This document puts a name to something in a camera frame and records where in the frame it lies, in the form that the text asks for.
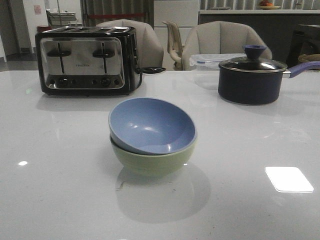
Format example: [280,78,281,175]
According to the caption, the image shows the blue bowl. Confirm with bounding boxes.
[108,97,197,155]

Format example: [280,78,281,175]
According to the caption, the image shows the green bowl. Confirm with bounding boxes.
[110,138,197,177]

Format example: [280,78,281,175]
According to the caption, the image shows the beige armchair left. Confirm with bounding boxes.
[96,19,164,68]

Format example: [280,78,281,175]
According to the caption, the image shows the beige armchair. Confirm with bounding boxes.
[181,21,265,71]
[96,19,164,68]

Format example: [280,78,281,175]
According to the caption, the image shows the clear plastic food container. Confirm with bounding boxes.
[189,53,246,90]

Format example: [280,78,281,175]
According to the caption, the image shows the beige plastic chair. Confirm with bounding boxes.
[162,21,183,71]

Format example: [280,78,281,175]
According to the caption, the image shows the black chrome four-slot toaster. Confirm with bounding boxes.
[35,26,142,96]

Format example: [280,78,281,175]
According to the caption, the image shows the dark blue saucepan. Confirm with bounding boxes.
[218,61,320,105]

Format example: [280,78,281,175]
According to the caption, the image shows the beige armchair right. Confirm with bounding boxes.
[181,21,265,71]

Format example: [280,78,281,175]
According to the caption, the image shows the glass pot lid blue knob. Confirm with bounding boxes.
[218,44,287,73]

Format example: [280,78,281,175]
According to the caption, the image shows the white refrigerator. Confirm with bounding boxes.
[153,0,200,48]

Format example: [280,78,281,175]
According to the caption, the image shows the white trolley cart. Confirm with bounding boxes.
[46,10,77,26]

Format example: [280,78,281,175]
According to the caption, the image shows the red trash bin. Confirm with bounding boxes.
[36,25,51,33]

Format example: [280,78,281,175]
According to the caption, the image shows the fruit plate on counter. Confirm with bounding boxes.
[257,0,281,10]

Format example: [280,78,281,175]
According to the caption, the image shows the wicker basket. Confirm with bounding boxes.
[298,53,320,64]

